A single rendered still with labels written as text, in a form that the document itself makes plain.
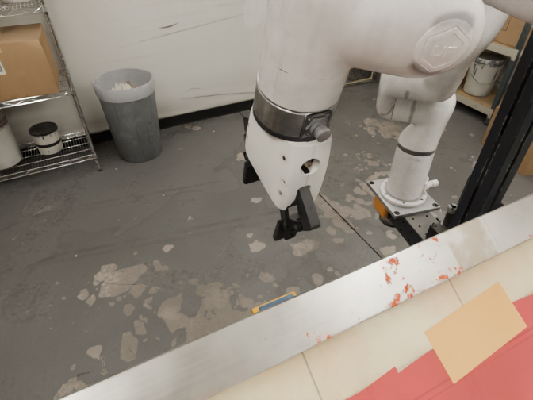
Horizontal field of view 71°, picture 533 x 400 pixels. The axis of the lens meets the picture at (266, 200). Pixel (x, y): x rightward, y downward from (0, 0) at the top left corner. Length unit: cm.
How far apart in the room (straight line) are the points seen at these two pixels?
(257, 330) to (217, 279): 203
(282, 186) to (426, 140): 65
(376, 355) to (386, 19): 26
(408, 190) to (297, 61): 81
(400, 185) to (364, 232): 161
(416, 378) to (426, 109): 68
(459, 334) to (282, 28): 31
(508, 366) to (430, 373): 8
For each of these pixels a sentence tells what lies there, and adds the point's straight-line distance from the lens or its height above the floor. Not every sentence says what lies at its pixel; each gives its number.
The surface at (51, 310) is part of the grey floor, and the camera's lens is 247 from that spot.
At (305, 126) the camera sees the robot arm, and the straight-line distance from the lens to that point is 33.
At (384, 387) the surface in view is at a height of 148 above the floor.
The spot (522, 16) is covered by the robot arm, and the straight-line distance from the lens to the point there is 44.
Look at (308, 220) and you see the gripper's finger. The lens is 38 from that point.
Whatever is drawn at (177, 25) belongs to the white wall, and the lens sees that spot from 359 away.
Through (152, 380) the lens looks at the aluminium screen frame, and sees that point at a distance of 28.
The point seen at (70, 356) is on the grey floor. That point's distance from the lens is 226.
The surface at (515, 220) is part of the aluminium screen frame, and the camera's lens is 44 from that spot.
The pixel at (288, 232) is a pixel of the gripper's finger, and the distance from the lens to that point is 44.
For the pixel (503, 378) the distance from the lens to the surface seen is 43.
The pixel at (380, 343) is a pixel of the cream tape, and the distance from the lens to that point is 36.
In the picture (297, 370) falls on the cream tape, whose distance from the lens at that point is 33.
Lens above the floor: 180
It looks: 40 degrees down
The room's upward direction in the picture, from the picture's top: straight up
